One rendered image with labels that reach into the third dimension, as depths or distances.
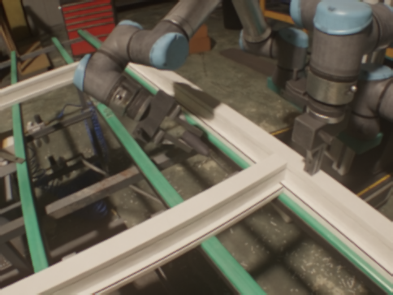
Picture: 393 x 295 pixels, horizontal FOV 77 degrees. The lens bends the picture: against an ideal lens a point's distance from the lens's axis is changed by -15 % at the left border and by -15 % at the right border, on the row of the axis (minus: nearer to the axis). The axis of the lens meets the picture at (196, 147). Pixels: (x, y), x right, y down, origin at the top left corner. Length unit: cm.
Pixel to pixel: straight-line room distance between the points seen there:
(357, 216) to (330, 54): 32
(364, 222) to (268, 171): 23
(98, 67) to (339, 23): 53
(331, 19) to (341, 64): 7
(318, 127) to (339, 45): 15
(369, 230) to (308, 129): 24
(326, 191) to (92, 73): 59
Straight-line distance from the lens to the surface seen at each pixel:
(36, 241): 71
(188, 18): 71
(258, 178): 62
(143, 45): 67
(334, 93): 50
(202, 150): 69
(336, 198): 62
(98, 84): 71
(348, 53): 48
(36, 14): 759
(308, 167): 64
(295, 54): 142
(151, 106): 71
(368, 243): 63
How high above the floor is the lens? 137
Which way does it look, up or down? 38 degrees down
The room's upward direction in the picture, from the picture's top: 4 degrees counter-clockwise
